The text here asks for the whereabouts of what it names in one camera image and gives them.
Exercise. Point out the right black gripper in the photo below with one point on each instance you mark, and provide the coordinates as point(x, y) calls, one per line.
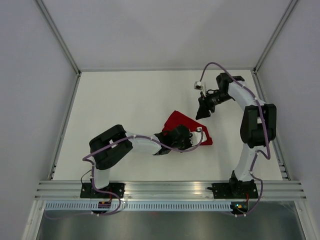
point(202, 112)

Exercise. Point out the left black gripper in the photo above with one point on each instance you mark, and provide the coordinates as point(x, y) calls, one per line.
point(189, 144)

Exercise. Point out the red cloth napkin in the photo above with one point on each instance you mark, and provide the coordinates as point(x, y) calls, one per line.
point(177, 118)

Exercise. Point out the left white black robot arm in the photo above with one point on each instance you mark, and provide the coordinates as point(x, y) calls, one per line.
point(109, 147)

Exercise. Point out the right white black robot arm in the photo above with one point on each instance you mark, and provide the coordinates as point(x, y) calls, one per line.
point(257, 130)

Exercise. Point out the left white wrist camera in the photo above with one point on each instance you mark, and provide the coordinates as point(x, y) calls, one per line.
point(200, 137)

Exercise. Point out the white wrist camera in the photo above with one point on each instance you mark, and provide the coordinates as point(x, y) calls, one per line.
point(200, 86)
point(200, 137)

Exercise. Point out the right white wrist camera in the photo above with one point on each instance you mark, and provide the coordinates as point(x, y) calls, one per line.
point(200, 86)

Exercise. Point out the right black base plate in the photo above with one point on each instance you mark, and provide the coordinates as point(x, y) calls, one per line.
point(234, 190)

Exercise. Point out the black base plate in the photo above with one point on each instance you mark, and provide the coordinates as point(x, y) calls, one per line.
point(234, 190)
point(88, 192)

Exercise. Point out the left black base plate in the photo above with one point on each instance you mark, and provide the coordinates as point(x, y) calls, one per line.
point(88, 192)

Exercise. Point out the right aluminium frame post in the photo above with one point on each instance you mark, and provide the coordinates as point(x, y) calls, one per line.
point(275, 34)

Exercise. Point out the aluminium frame post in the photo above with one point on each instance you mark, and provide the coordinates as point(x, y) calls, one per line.
point(275, 34)
point(56, 33)

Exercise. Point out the aluminium front rail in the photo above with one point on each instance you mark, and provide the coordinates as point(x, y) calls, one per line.
point(283, 190)

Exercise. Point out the left aluminium frame post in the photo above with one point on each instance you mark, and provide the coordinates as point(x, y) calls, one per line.
point(56, 33)

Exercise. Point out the white slotted cable duct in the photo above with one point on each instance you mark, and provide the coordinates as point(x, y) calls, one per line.
point(94, 205)

